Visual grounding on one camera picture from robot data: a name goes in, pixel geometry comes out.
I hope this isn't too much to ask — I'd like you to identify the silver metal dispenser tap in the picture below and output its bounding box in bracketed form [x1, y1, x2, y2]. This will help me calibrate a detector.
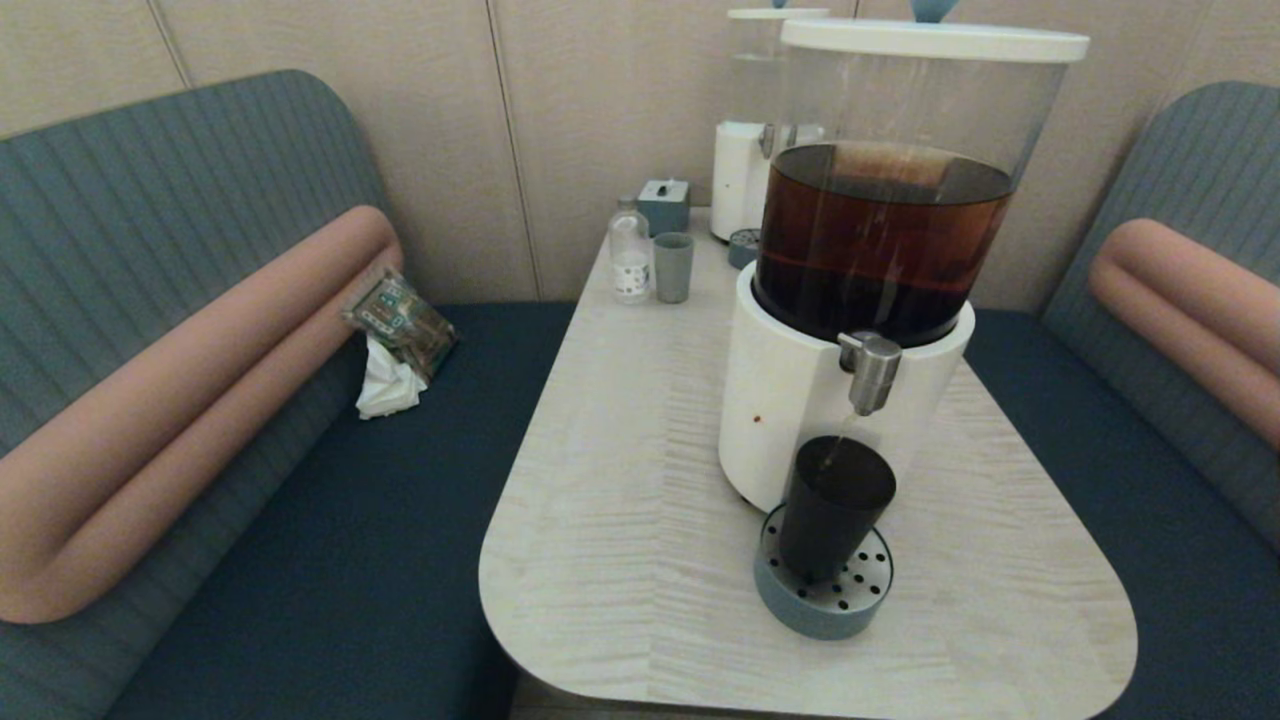
[838, 331, 904, 418]

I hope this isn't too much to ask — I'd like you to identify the black plastic cup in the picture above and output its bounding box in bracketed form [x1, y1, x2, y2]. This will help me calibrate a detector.
[780, 435, 898, 584]

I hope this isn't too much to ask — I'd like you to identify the grey blue cup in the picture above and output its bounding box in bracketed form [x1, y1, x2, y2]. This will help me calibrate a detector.
[653, 232, 695, 305]

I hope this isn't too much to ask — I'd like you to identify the clear plastic water bottle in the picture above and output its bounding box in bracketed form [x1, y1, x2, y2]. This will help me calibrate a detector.
[609, 195, 654, 306]

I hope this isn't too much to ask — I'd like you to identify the blue tissue box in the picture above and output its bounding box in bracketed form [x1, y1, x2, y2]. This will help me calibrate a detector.
[637, 178, 693, 238]

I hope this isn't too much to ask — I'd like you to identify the large tea drink dispenser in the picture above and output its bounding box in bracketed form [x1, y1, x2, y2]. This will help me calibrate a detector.
[717, 42, 1073, 516]

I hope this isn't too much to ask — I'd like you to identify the empty clear drink dispenser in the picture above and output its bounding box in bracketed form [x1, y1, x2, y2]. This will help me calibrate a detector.
[710, 18, 827, 243]

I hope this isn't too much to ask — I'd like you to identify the green snack packet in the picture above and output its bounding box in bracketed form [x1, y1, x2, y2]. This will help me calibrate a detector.
[343, 268, 461, 381]

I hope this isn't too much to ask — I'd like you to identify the crumpled white tissue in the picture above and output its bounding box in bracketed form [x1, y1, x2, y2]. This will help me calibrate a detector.
[355, 333, 429, 421]

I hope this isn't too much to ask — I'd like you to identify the white dispenser lid blue knob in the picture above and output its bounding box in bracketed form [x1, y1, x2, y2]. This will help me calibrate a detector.
[727, 4, 831, 22]
[778, 0, 1091, 64]

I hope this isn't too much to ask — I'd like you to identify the pink bolster cushion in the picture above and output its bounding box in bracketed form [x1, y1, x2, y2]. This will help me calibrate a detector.
[0, 205, 405, 626]
[1088, 218, 1280, 449]

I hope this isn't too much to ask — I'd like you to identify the blue grey ribbed sofa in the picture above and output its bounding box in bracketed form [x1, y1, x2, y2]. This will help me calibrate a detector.
[965, 80, 1280, 720]
[0, 68, 581, 720]

